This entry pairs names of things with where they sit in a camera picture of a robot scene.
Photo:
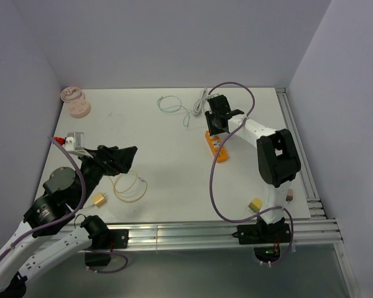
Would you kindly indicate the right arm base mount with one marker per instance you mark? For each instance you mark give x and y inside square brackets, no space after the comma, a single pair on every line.
[269,237]

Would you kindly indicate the pink plug adapter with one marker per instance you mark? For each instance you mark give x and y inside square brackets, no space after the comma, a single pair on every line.
[289,196]

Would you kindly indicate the aluminium front rail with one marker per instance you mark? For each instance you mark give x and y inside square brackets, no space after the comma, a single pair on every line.
[216,235]

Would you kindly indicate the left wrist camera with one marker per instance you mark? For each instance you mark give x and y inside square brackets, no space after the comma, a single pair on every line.
[73,143]

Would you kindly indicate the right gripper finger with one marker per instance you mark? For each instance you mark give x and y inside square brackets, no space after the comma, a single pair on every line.
[235,112]
[216,124]

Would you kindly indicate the orange power strip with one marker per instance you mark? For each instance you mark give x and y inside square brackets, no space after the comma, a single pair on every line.
[214,143]

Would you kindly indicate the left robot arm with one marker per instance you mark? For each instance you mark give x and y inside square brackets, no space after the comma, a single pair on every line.
[65,193]

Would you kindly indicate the dark yellow plug adapter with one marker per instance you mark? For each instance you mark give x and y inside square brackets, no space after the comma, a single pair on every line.
[256,205]

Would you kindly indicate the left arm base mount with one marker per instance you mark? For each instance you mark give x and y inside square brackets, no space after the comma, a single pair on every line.
[111,258]

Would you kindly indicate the aluminium side rail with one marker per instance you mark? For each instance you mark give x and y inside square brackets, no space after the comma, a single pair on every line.
[313,199]

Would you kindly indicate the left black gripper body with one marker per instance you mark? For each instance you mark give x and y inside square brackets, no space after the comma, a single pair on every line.
[96,167]

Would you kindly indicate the pink round power socket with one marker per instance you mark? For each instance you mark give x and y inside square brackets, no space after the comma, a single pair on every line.
[78,106]

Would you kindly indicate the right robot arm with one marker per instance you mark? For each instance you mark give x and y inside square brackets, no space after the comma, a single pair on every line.
[277,156]

